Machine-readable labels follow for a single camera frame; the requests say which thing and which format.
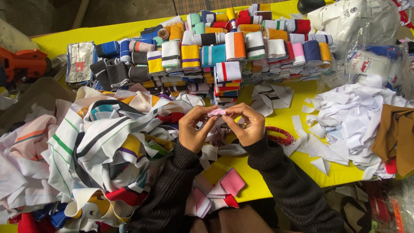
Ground person's left hand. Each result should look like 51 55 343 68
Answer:
179 105 221 154

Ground person's right hand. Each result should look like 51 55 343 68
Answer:
222 103 266 147

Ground small pink fabric strip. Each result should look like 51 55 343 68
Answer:
207 108 227 118

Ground white black-striped fabric piece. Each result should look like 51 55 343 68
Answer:
250 83 294 118

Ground white fabric strips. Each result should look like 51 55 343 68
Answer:
198 122 248 171

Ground yellow table cloth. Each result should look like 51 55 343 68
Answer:
32 0 414 204

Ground pink white striped fabric piece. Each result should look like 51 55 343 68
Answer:
185 187 213 219

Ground red white fabric piece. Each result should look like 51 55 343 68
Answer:
207 188 240 209

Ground stacks of folded striped collars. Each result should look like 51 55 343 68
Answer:
90 3 336 109

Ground heap of loose striped fabric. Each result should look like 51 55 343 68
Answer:
0 83 206 233

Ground heap of white fabric scraps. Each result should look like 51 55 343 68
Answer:
290 82 414 181

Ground plaid cloth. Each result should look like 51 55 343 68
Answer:
173 0 282 16

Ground black rounded object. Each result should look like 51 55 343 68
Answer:
297 0 326 15

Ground clear bag with red print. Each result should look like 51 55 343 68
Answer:
348 44 414 99

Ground brown cloth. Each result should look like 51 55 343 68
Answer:
371 104 414 177

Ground large clear plastic bag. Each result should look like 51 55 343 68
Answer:
307 0 402 63

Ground heap of bags and cloth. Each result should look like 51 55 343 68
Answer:
323 177 414 233

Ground wooden pole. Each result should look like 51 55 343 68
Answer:
71 0 90 30

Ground orange power tool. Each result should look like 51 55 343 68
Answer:
0 47 50 85

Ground red-handled scissors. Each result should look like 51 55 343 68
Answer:
265 126 296 146

